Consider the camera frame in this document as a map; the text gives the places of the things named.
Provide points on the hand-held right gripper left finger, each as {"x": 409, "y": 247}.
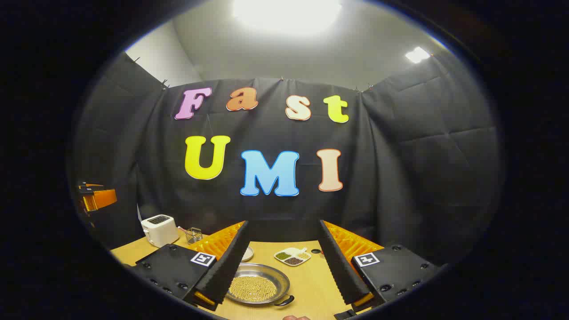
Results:
{"x": 224, "y": 275}

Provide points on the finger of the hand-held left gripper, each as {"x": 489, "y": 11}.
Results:
{"x": 100, "y": 200}
{"x": 91, "y": 186}

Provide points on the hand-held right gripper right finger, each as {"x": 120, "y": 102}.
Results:
{"x": 342, "y": 275}

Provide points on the large pile of yellow soybeans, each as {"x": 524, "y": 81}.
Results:
{"x": 253, "y": 289}

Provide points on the round white plate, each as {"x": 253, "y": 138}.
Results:
{"x": 248, "y": 254}

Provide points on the small heap of soybeans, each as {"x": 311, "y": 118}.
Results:
{"x": 303, "y": 255}

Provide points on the pile of dark red beans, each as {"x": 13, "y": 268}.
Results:
{"x": 293, "y": 261}

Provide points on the white divided dish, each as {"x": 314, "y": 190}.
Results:
{"x": 293, "y": 257}

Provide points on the pile of green mung beans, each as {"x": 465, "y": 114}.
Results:
{"x": 283, "y": 256}

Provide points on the white toaster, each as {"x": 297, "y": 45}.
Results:
{"x": 159, "y": 230}

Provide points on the small ceiling light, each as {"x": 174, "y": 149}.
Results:
{"x": 417, "y": 54}

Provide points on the large ceiling light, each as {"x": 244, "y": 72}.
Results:
{"x": 286, "y": 15}

